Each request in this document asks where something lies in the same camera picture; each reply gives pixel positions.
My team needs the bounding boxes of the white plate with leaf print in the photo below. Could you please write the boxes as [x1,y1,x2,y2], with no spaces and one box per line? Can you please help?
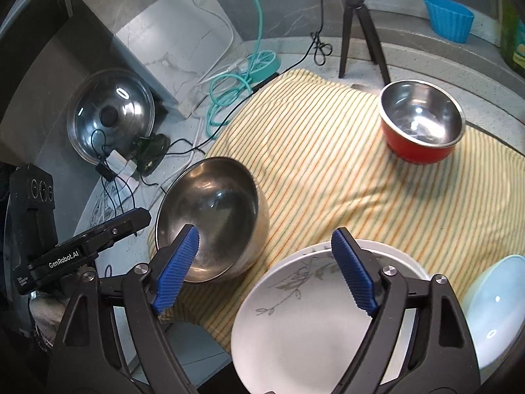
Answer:
[230,250,431,394]

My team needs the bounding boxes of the yellow striped towel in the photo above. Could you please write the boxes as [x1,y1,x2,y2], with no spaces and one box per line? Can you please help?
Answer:
[150,68,525,354]

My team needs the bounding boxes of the black plug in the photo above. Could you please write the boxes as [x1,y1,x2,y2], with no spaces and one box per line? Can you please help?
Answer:
[95,160,117,181]

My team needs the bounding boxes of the teal hose reel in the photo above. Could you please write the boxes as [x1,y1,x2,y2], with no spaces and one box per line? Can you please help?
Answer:
[242,50,282,85]

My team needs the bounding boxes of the dark green stand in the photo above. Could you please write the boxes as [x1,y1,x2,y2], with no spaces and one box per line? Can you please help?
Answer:
[133,134,171,177]

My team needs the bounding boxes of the blue ribbed silicone cup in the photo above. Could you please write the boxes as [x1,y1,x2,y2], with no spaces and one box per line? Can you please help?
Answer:
[424,0,475,44]

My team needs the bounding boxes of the steel pot lid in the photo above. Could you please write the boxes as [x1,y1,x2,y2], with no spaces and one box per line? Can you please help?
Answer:
[66,69,156,161]

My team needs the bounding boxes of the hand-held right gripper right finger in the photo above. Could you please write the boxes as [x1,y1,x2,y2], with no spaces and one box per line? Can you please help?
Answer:
[330,227,481,394]

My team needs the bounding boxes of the green dish soap bottle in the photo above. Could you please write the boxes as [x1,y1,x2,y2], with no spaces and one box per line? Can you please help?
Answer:
[498,0,525,72]

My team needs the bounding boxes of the teal hose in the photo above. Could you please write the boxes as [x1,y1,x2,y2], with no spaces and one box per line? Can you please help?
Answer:
[207,0,263,138]

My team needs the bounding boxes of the white charger plugs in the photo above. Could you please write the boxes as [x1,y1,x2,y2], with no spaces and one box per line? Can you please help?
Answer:
[107,151,138,181]

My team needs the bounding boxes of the white cable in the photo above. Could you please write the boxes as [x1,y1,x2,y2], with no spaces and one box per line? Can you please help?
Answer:
[180,0,243,88]

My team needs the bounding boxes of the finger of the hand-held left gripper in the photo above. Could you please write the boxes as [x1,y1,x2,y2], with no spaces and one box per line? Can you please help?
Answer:
[84,208,152,255]

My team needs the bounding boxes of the light blue ceramic bowl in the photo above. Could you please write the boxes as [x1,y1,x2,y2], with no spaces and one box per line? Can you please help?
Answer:
[465,254,525,372]

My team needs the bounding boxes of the plain steel bowl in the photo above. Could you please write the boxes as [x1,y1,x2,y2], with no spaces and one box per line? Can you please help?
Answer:
[154,157,270,284]

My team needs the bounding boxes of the red steel-lined bowl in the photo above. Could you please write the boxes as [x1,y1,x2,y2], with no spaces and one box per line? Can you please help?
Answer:
[378,80,465,165]

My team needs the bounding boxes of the black mini tripod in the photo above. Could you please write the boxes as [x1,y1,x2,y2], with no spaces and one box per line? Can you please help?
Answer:
[338,0,392,87]

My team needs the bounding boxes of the black ring light cable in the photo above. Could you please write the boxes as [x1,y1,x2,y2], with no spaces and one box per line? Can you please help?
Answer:
[250,0,334,93]

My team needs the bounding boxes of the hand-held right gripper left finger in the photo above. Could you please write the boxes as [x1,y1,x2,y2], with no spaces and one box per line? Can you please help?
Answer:
[53,224,200,394]

